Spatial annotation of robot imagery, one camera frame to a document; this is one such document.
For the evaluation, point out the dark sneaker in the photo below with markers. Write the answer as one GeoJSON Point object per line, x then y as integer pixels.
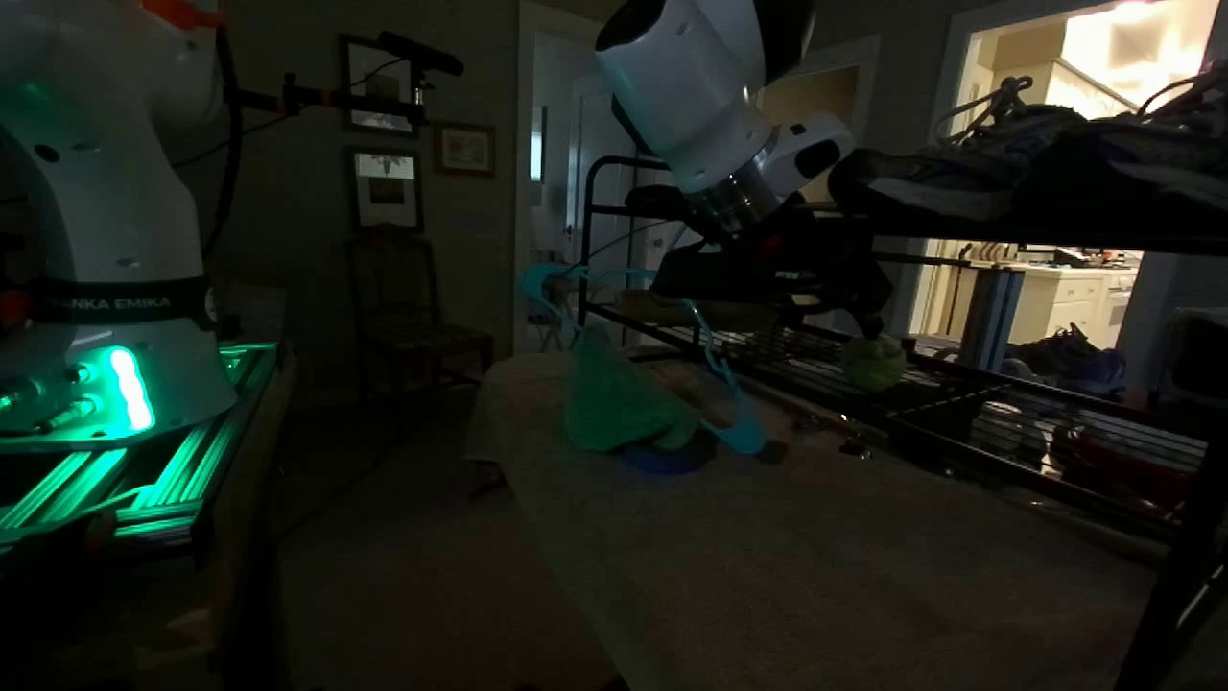
{"type": "Point", "coordinates": [1127, 158]}
{"type": "Point", "coordinates": [922, 177]}

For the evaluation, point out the blue plastic clothes hanger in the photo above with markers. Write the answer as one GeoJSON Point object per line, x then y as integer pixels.
{"type": "Point", "coordinates": [751, 443]}

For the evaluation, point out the framed picture with white mat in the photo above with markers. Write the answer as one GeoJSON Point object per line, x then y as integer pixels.
{"type": "Point", "coordinates": [386, 192]}

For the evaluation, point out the black camera on stand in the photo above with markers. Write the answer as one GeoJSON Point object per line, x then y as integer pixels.
{"type": "Point", "coordinates": [414, 55]}

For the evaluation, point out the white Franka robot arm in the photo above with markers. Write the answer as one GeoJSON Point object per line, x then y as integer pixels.
{"type": "Point", "coordinates": [102, 192]}

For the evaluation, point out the large framed wall picture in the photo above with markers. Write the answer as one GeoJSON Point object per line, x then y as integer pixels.
{"type": "Point", "coordinates": [365, 64]}

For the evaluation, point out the small framed wall picture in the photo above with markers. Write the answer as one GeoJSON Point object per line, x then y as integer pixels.
{"type": "Point", "coordinates": [460, 150]}

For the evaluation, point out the beige table cloth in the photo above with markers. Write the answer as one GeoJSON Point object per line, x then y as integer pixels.
{"type": "Point", "coordinates": [829, 561]}

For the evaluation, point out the white panel door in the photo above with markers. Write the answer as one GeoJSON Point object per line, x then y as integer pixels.
{"type": "Point", "coordinates": [551, 233]}

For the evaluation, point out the light green cloth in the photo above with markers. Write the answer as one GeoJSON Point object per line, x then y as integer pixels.
{"type": "Point", "coordinates": [615, 405]}

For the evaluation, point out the dark wooden chair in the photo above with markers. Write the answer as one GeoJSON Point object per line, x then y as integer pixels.
{"type": "Point", "coordinates": [409, 308]}

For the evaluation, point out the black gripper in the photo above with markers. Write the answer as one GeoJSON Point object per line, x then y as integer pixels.
{"type": "Point", "coordinates": [790, 264]}

